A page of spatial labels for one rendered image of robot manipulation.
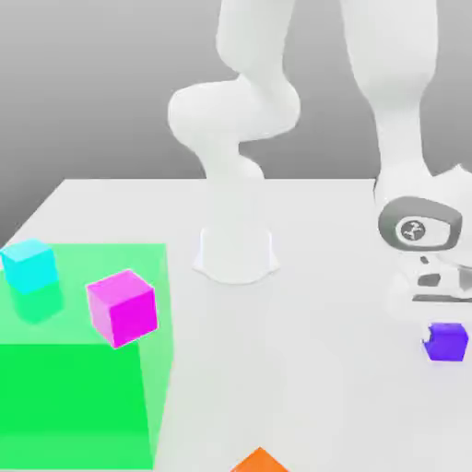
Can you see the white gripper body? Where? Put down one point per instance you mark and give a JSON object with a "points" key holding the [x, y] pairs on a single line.
{"points": [[435, 309]]}

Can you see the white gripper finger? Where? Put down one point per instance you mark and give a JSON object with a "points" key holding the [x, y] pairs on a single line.
{"points": [[427, 332]]}

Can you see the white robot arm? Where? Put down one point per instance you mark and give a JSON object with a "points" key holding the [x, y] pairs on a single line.
{"points": [[236, 110]]}

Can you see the small purple cube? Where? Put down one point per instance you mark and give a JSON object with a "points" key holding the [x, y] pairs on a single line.
{"points": [[448, 343]]}

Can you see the small orange cube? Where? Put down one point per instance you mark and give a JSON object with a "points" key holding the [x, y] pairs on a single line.
{"points": [[260, 462]]}

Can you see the small magenta cube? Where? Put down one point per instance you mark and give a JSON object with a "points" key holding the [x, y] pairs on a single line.
{"points": [[127, 313]]}

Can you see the small cyan cube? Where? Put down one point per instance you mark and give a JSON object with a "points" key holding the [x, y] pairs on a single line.
{"points": [[29, 263]]}

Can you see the large green box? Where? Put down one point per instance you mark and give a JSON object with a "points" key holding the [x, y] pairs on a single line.
{"points": [[70, 402]]}

